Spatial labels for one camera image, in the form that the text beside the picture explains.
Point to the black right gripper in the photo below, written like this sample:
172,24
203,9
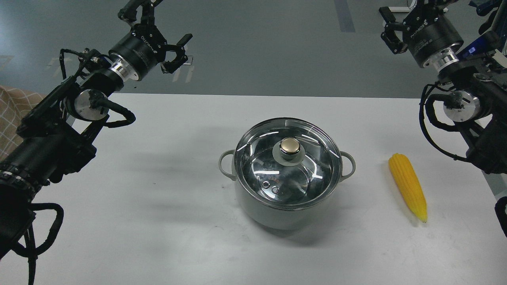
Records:
426,30

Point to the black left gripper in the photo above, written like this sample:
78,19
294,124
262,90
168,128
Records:
144,47

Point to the glass pot lid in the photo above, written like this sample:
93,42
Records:
288,163

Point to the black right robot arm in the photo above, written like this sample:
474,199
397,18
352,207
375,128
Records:
469,96

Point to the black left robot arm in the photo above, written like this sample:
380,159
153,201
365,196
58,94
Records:
58,133

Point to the yellow toy corn cob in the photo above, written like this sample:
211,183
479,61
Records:
409,186

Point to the grey steel cooking pot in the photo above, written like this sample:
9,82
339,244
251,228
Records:
279,219

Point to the white stand base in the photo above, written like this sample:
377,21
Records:
400,9

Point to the beige checkered cloth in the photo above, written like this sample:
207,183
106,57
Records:
15,103

